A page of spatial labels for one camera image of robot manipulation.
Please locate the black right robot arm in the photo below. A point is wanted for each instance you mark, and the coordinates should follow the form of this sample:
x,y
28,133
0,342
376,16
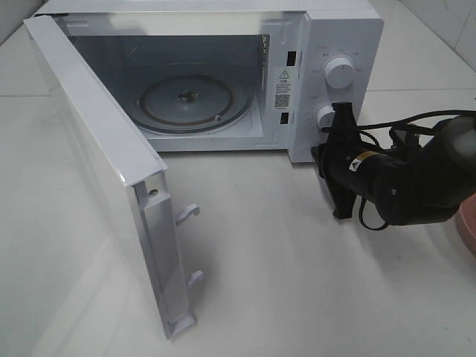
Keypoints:
x,y
416,171

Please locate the glass microwave turntable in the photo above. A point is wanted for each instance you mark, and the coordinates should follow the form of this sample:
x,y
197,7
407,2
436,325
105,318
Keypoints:
x,y
192,103

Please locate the upper white power knob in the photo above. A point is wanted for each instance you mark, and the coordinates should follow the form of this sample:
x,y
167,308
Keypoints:
x,y
339,72

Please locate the white microwave door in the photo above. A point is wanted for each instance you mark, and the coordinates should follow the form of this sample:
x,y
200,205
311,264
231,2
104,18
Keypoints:
x,y
125,175

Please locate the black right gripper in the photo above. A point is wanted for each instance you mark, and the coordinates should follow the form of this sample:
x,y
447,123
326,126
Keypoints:
x,y
351,167

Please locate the white microwave oven body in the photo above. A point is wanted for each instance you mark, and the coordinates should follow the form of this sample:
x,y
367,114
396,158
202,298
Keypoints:
x,y
279,48

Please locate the pink plate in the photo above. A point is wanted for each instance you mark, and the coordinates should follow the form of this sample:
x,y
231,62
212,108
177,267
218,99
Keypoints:
x,y
465,223

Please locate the lower white timer knob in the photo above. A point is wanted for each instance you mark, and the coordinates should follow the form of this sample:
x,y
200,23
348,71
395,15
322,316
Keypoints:
x,y
325,117

